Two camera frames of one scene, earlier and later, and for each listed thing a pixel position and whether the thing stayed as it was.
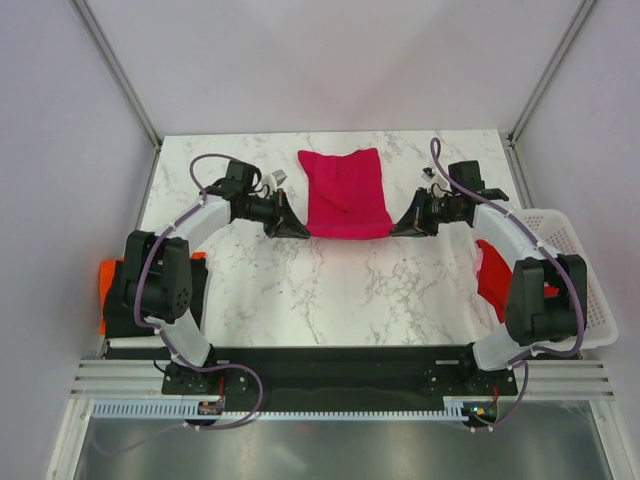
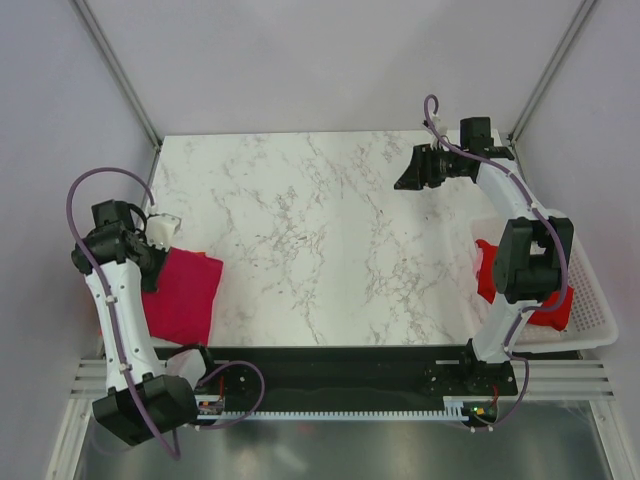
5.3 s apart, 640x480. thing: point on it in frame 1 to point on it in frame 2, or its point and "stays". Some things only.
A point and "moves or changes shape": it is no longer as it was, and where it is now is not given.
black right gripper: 416,213 to 420,172
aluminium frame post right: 520,121 stays
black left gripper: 289,226 to 149,283
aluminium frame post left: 117,68 stays
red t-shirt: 493,277 stays
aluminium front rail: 547,379 stays
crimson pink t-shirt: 345,195 moves or changes shape
